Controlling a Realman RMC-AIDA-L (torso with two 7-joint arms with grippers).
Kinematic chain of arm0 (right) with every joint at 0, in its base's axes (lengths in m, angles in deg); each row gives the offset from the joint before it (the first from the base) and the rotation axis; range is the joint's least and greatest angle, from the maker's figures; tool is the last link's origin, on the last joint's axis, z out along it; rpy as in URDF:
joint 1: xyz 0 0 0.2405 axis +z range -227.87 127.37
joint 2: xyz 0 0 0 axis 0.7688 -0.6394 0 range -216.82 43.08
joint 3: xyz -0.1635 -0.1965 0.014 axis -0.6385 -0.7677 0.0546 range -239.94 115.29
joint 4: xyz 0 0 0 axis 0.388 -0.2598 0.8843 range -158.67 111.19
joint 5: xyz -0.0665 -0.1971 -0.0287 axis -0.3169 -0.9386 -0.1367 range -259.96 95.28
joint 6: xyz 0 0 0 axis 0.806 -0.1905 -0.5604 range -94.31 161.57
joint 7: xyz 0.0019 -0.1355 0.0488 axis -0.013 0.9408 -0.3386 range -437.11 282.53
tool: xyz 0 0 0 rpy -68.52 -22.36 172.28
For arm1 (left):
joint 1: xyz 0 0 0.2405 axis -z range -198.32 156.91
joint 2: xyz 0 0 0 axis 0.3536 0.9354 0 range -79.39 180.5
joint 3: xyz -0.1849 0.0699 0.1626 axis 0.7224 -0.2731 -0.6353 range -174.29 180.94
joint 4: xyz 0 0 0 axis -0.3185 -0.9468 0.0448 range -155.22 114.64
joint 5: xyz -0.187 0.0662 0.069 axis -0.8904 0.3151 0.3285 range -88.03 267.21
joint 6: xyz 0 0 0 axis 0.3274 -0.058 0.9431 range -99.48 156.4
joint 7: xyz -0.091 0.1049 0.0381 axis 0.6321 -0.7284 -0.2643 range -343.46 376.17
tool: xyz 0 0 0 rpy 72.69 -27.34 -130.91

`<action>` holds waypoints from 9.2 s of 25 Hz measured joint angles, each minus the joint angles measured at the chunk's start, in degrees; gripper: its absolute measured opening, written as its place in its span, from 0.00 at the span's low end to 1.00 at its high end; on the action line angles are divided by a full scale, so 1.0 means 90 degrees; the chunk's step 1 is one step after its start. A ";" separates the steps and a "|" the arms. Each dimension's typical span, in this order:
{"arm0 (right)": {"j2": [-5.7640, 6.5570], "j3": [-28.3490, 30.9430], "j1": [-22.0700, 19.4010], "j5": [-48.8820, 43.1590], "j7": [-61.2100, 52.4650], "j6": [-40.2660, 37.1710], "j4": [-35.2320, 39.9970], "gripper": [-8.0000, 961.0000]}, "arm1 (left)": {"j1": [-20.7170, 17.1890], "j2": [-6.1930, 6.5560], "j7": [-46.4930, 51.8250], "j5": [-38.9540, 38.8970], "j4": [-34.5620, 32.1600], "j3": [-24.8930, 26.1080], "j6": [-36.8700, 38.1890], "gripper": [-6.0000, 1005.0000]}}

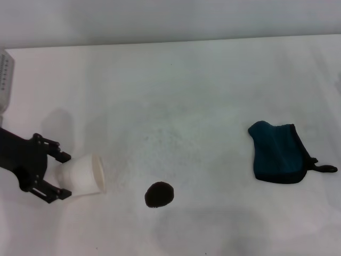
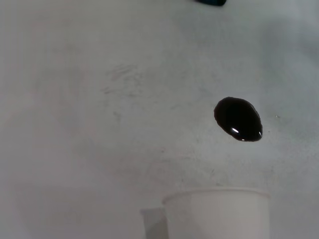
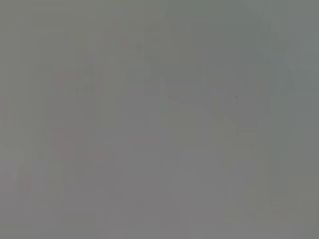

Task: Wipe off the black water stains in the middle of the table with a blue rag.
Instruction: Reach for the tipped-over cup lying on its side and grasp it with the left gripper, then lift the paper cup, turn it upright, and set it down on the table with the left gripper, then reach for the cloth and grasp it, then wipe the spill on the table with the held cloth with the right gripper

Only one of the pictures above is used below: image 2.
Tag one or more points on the white paper cup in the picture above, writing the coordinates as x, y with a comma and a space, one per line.
219, 216

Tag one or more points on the teal zippered pouch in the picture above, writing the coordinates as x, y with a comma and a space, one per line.
209, 2

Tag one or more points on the dark brown round object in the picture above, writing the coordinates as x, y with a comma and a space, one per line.
238, 119

